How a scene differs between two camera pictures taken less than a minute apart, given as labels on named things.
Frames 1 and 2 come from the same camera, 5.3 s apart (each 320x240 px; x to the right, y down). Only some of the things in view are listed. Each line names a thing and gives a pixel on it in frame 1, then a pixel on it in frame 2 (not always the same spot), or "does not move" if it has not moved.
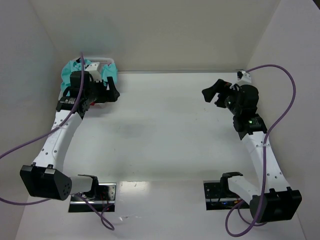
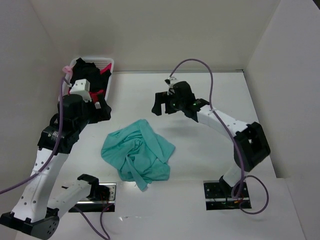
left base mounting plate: x=105 y=202 does not move
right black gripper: x=219 y=92 -> x=167 y=104
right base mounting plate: x=215 y=200 does not move
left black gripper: x=104 y=90 -> x=100 y=113
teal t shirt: x=108 y=70 -> x=139 y=153
